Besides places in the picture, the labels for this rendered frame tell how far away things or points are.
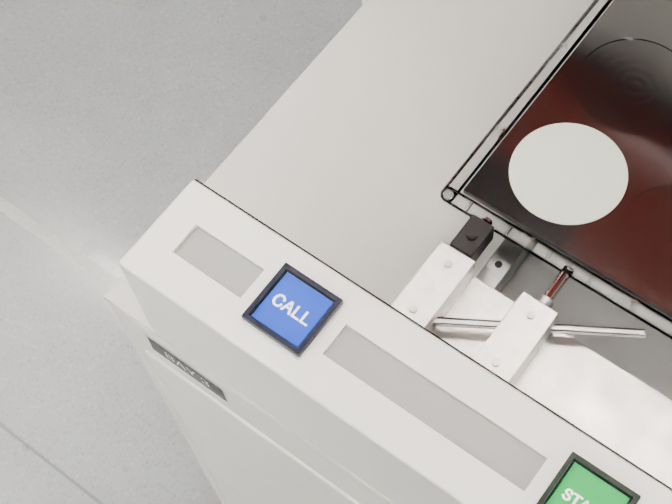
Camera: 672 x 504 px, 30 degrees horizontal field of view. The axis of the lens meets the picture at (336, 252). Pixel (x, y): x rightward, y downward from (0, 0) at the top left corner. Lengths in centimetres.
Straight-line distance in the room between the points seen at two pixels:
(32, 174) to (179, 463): 60
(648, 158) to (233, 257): 37
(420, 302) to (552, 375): 12
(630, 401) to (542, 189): 19
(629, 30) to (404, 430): 45
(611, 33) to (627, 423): 36
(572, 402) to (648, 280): 12
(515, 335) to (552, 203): 13
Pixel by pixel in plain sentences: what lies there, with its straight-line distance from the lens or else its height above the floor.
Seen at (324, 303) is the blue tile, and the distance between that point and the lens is 96.
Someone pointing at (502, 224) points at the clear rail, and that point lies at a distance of 106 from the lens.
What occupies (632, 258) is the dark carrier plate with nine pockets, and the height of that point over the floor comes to 90.
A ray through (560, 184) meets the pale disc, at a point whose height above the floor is 90.
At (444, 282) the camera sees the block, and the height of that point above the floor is 91.
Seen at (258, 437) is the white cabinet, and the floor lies 71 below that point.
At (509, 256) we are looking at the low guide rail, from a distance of 110.
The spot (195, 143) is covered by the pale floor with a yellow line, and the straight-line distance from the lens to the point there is 220.
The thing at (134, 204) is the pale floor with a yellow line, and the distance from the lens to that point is 216.
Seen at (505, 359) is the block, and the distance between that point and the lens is 100.
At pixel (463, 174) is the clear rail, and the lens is 108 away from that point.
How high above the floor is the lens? 183
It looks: 63 degrees down
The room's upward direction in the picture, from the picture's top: 9 degrees counter-clockwise
